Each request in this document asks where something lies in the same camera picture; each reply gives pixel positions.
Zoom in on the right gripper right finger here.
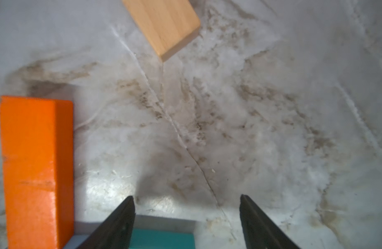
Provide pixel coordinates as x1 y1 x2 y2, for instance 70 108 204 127
240 195 299 249

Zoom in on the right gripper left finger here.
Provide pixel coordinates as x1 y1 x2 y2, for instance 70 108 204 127
78 196 135 249

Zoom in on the teal small block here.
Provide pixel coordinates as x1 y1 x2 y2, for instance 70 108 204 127
129 214 196 249

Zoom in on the light blue block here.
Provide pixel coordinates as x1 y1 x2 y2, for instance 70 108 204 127
63 234 89 249

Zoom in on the orange block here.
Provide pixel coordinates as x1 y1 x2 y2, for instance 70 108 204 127
0 96 74 249

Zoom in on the natural wood block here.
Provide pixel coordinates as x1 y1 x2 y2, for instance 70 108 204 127
123 0 201 62

